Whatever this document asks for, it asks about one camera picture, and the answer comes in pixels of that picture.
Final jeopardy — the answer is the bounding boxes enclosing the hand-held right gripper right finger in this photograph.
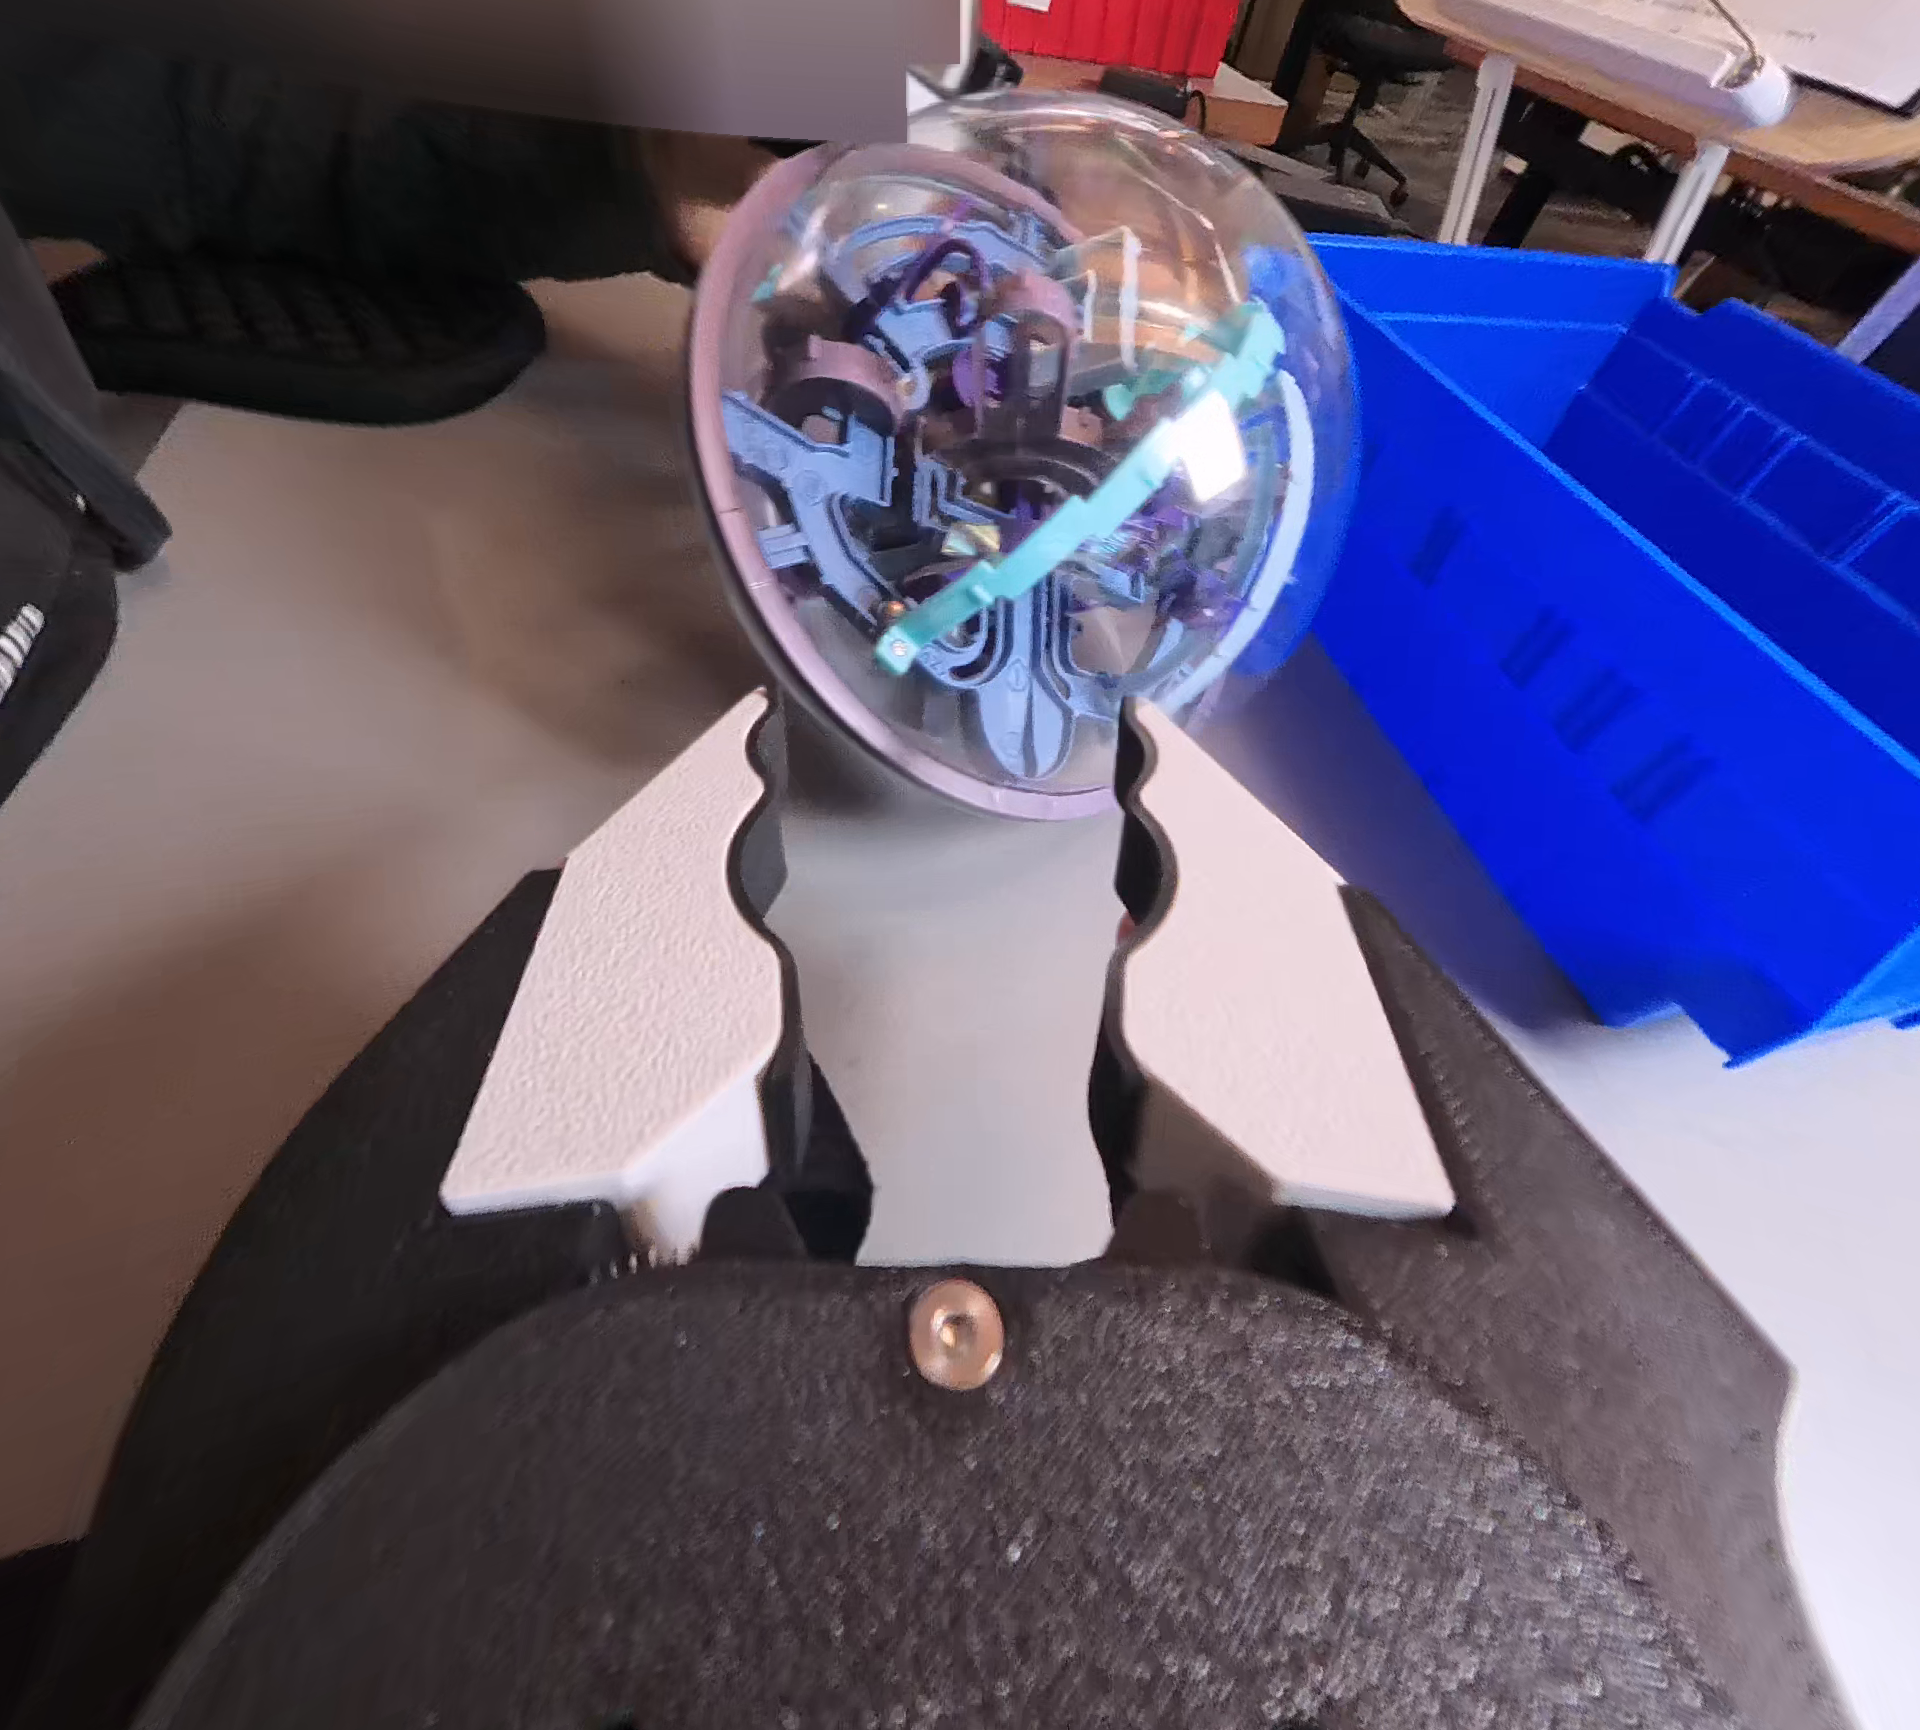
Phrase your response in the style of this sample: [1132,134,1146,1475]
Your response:
[1096,709,1465,1273]

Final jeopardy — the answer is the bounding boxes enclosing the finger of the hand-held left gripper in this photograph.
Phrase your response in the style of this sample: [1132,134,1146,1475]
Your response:
[910,0,1040,117]

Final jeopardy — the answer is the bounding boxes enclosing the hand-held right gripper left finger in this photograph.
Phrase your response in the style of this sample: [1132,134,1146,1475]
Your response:
[438,689,872,1273]

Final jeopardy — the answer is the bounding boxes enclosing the clear maze ball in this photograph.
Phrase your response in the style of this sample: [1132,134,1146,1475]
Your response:
[684,96,1362,819]

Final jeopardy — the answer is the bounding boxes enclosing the person's left forearm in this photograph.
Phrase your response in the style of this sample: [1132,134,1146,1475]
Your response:
[0,96,788,298]

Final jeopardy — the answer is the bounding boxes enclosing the black office chair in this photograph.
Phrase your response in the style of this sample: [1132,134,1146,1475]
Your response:
[1284,6,1464,208]

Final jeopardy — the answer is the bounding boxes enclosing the blue plastic bin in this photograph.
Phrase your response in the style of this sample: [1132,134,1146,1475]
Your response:
[1200,229,1920,1066]

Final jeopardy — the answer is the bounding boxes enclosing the instruction sheet on stand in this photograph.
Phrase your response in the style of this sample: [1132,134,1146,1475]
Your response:
[1396,0,1920,268]

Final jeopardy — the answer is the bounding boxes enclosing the person's black printed jacket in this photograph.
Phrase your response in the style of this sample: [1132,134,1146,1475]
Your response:
[0,215,173,808]

